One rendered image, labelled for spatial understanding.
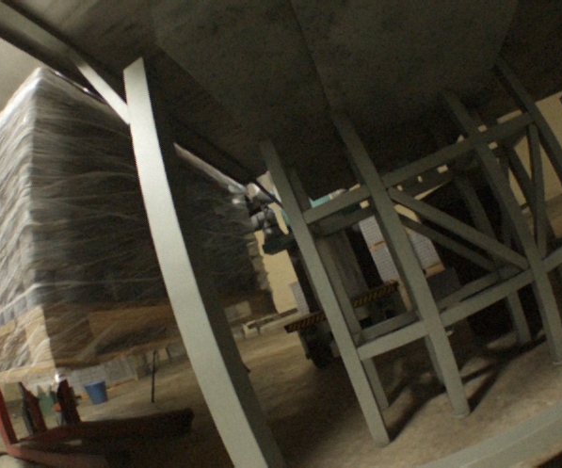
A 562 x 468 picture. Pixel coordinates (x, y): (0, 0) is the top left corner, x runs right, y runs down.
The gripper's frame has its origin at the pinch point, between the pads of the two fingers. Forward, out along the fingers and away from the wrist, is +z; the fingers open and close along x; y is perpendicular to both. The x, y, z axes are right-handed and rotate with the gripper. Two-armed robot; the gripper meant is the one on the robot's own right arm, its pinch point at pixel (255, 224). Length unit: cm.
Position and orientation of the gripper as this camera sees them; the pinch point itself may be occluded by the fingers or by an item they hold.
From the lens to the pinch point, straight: 161.4
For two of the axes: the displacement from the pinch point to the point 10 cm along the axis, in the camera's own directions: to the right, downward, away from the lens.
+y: 3.5, 5.0, 7.9
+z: 3.6, 7.1, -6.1
